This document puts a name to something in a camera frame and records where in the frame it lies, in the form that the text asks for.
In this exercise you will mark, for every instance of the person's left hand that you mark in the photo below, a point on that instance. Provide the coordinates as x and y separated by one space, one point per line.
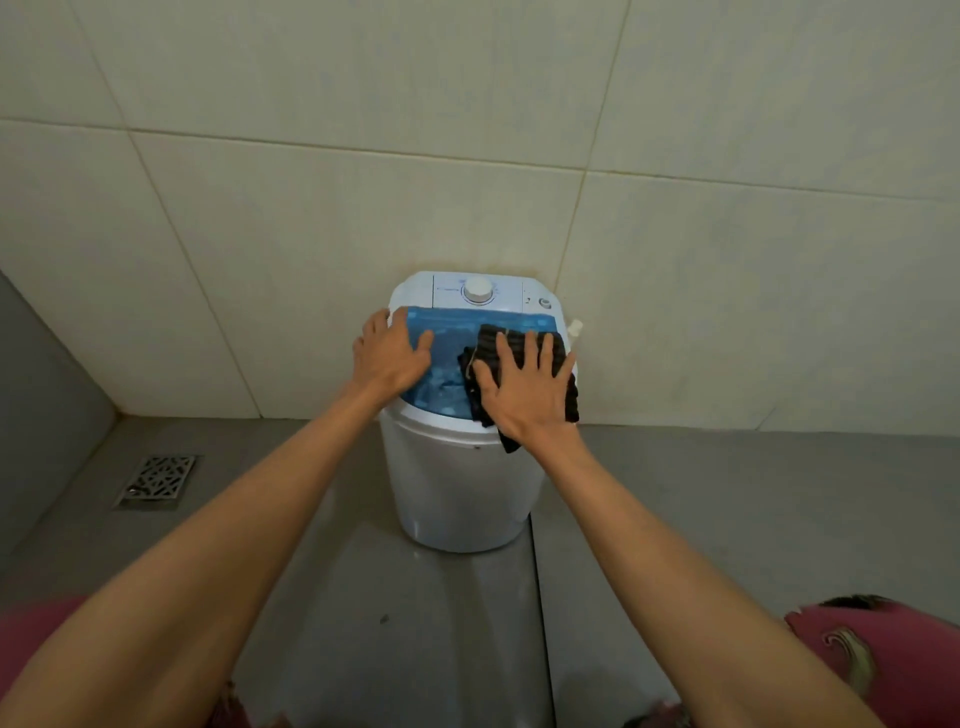
386 356

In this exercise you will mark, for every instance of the person's right hand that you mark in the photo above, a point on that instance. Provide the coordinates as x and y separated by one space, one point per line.
529 401

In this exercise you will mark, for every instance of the black striped cleaning cloth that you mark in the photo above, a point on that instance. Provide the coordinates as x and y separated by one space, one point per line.
469 386

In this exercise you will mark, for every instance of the white mini washing machine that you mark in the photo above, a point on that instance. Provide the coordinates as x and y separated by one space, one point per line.
457 495

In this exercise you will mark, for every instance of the person's right forearm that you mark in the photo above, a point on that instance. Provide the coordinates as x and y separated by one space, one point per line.
697 615

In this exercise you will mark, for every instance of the person's left forearm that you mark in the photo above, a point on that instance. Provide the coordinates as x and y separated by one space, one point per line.
180 600

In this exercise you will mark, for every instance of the person's right foot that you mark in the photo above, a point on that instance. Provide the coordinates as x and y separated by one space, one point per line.
652 716

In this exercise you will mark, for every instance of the white round timer knob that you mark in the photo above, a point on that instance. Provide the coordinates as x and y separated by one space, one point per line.
478 290

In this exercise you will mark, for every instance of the metal floor drain grate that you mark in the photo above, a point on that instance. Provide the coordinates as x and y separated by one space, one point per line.
157 480

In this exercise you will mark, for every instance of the red floral garment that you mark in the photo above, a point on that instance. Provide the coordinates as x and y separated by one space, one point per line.
900 660

